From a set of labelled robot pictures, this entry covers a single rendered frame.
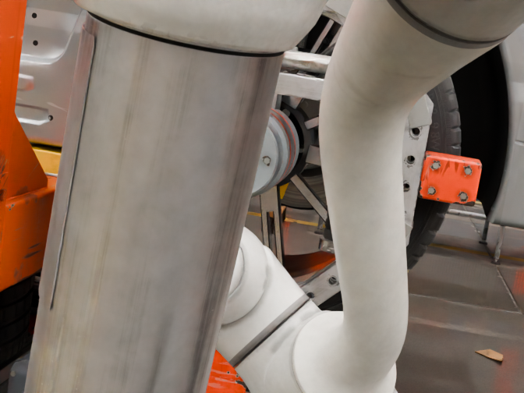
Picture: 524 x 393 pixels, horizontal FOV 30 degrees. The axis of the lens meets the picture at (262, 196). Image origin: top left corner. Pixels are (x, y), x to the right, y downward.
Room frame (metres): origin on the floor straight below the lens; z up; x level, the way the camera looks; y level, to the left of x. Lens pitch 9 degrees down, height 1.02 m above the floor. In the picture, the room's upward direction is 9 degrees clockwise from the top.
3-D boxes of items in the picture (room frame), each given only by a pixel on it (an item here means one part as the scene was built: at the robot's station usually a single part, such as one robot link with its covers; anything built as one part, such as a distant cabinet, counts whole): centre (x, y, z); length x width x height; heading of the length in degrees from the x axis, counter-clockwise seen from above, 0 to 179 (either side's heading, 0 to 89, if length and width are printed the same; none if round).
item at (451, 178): (1.55, -0.29, 0.85); 0.09 x 0.08 x 0.07; 81
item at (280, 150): (1.53, 0.03, 0.85); 0.21 x 0.14 x 0.14; 171
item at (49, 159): (2.07, 0.44, 0.71); 0.14 x 0.14 x 0.05; 81
